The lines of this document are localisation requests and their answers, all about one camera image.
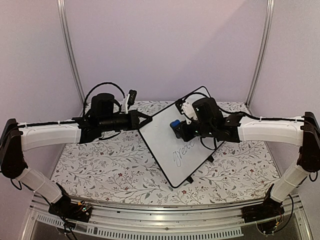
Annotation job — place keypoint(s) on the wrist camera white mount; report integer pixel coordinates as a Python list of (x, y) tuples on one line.
[(128, 101), (186, 109)]

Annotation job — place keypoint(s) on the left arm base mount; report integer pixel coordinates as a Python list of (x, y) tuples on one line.
[(66, 209)]

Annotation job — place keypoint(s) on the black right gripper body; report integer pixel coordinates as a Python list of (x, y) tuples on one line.
[(188, 135)]

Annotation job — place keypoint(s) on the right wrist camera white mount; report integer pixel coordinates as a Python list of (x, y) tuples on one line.
[(186, 109)]

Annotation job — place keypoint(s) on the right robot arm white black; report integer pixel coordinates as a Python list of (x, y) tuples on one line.
[(205, 119)]

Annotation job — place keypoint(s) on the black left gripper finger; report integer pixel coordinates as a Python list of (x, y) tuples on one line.
[(143, 117), (144, 122)]

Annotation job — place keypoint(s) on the blue whiteboard eraser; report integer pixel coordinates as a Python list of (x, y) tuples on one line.
[(175, 125)]

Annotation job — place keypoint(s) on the front aluminium rail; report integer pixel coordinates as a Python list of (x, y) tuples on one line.
[(120, 221)]

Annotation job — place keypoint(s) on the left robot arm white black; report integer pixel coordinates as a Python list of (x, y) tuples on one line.
[(105, 114)]

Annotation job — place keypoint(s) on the white whiteboard black frame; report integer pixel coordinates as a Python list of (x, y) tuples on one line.
[(177, 159)]

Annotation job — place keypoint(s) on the right aluminium frame post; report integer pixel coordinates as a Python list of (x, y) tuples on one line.
[(270, 5)]

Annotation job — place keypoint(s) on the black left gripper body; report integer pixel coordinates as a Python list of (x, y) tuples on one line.
[(132, 124)]

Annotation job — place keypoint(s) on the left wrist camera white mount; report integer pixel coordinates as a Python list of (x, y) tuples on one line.
[(128, 101)]

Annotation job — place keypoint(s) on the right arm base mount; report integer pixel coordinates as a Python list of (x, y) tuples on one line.
[(267, 215)]

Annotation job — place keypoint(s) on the left aluminium frame post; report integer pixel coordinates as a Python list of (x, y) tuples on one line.
[(62, 12)]

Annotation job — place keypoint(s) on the floral patterned table mat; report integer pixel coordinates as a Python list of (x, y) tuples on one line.
[(122, 170)]

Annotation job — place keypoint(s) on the aluminium frame post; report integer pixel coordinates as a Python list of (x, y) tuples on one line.
[(270, 5), (62, 12)]

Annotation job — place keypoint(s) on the black wire whiteboard stand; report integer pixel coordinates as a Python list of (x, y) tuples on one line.
[(190, 179)]

